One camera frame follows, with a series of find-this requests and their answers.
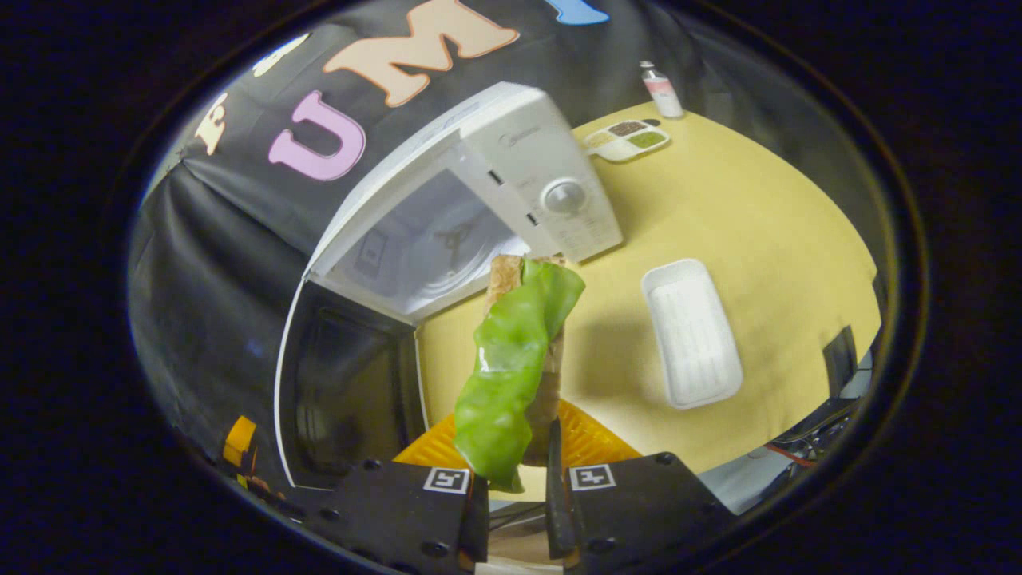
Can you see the lettuce sandwich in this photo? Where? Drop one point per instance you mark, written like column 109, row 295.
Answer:
column 511, row 359

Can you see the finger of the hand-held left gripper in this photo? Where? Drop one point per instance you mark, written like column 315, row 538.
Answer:
column 238, row 439

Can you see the white rectangular tray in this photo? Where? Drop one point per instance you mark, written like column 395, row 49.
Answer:
column 691, row 335

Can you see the white divided seasoning dish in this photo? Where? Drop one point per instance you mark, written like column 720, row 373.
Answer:
column 627, row 140

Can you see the white microwave oven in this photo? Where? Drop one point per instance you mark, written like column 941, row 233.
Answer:
column 543, row 160

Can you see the small clear pink-label bottle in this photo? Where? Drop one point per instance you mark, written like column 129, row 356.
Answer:
column 663, row 92

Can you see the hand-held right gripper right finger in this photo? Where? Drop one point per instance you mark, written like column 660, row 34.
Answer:
column 559, row 511

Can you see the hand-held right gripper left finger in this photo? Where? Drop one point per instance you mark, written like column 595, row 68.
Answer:
column 399, row 511

